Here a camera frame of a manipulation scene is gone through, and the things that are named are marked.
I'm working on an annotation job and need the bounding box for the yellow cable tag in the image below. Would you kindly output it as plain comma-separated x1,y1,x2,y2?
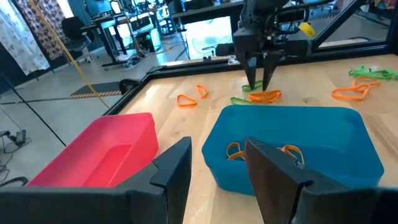
298,21,317,39

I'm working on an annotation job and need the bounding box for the white patterned cloth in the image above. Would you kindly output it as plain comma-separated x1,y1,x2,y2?
0,0,51,76

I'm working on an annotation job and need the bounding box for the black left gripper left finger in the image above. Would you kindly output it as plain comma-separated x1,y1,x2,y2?
0,136,193,224

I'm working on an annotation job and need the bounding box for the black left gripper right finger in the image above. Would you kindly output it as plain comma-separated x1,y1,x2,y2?
244,137,398,224

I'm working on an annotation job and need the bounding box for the yellow cable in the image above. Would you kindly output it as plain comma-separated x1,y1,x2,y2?
29,0,111,109

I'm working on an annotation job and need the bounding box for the tan rubber band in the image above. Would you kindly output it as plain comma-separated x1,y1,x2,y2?
226,142,247,161

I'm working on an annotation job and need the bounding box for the black computer tower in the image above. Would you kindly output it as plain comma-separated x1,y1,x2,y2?
136,27,163,53

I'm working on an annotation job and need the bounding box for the red plastic basket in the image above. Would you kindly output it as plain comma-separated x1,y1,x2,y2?
26,112,160,188

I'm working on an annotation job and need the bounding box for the black office chair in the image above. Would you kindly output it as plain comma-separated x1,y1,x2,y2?
61,16,95,64

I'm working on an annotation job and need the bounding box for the dark floral cloth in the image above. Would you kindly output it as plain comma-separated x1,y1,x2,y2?
14,0,68,60

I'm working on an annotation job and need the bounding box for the black hazard striped mat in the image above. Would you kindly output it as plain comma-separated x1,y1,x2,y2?
67,81,123,100

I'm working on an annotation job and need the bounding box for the orange rubber band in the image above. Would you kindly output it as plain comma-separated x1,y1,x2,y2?
195,84,210,100
176,93,199,108
351,75,381,91
248,90,283,104
277,144,306,166
331,86,373,101

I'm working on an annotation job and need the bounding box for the green rubber band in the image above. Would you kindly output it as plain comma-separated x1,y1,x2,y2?
241,80,264,93
348,64,398,81
229,96,254,106

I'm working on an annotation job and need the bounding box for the black desk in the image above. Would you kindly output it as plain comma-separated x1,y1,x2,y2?
79,14,147,68

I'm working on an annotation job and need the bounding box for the black power cable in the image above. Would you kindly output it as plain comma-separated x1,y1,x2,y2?
0,73,67,147

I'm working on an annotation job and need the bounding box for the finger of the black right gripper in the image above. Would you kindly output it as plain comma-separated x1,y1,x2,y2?
262,52,283,92
240,53,259,90

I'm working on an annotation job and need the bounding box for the black metal table frame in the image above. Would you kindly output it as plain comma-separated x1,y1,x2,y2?
104,0,398,116

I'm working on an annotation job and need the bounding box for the blue plastic basket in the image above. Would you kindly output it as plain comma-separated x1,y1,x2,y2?
201,104,386,197

